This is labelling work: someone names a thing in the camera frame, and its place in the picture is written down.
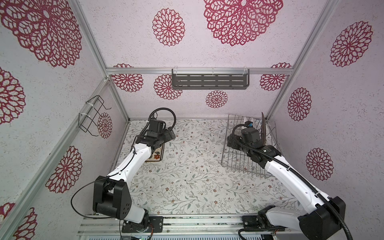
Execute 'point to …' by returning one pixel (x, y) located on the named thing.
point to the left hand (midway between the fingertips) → (166, 137)
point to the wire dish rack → (238, 160)
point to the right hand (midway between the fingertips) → (233, 136)
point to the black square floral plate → (157, 155)
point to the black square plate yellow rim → (263, 129)
